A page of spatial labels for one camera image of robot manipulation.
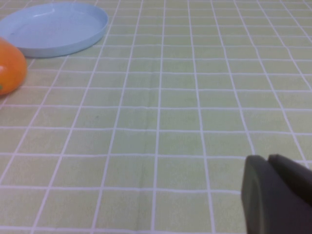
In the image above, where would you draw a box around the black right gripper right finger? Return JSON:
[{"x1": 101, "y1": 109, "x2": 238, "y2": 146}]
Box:
[{"x1": 268, "y1": 154, "x2": 312, "y2": 207}]

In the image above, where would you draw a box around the orange reddish mango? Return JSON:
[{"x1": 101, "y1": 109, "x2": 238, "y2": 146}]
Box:
[{"x1": 0, "y1": 37, "x2": 28, "y2": 96}]

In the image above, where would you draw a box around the light blue plate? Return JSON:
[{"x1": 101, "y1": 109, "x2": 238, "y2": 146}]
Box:
[{"x1": 0, "y1": 2, "x2": 109, "y2": 59}]

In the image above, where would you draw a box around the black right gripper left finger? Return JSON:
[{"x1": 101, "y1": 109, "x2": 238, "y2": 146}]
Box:
[{"x1": 241, "y1": 155, "x2": 312, "y2": 234}]

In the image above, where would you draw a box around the green checked tablecloth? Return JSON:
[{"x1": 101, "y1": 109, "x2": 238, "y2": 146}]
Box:
[{"x1": 0, "y1": 0, "x2": 312, "y2": 234}]

